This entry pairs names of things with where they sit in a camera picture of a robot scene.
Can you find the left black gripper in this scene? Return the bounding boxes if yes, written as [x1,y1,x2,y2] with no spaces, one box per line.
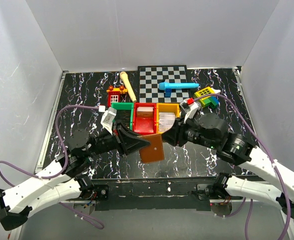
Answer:
[85,120,152,157]

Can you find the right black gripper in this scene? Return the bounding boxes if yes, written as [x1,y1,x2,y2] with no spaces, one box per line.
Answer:
[158,113,219,150]

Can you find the brown leather card holder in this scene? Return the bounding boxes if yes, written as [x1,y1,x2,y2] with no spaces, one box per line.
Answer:
[139,133,165,164]

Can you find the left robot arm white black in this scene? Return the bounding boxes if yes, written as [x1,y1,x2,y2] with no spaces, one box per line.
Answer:
[0,122,150,231]

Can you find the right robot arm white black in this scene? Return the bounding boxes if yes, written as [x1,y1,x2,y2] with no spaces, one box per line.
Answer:
[162,113,294,219]

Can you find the cards in yellow bin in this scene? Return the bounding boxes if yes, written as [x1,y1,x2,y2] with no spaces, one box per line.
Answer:
[158,112,176,133]

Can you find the black card in green bin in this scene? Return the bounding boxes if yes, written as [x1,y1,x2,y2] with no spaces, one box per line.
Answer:
[115,110,131,128]

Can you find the card stack in red bin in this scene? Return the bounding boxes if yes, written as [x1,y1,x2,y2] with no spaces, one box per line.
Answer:
[136,106,154,118]

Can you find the yellow plastic bin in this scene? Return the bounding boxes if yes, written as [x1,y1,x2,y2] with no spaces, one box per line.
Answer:
[156,103,181,134]

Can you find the red plastic bin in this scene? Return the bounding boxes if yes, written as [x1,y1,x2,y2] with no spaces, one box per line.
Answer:
[132,102,157,135]

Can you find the green plastic bin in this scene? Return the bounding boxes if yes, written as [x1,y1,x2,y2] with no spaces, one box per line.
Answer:
[111,102,134,130]

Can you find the small blue toy block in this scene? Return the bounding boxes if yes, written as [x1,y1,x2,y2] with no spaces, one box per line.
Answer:
[164,88,172,98]

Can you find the red toy block house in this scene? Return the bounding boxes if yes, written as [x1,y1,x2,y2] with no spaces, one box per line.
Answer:
[106,85,128,107]

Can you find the blue toy microphone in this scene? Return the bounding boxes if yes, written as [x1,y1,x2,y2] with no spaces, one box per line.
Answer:
[158,82,199,91]

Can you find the yellow green block toy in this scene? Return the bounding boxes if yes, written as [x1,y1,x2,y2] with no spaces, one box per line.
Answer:
[193,86,222,109]

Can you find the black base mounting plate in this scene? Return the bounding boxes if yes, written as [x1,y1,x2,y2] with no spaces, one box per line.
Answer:
[92,177,216,211]

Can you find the checkered chess board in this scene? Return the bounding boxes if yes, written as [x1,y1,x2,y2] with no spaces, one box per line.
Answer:
[138,65,191,103]

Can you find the beige toy microphone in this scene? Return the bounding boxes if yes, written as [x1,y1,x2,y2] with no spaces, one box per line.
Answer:
[119,71,137,103]

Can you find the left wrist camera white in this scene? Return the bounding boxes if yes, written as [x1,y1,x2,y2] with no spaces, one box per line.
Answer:
[100,107,117,135]

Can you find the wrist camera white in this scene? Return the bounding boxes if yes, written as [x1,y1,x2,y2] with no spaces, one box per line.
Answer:
[100,107,117,135]
[179,98,201,123]

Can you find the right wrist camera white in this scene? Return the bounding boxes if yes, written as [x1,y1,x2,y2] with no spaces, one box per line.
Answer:
[179,98,201,123]

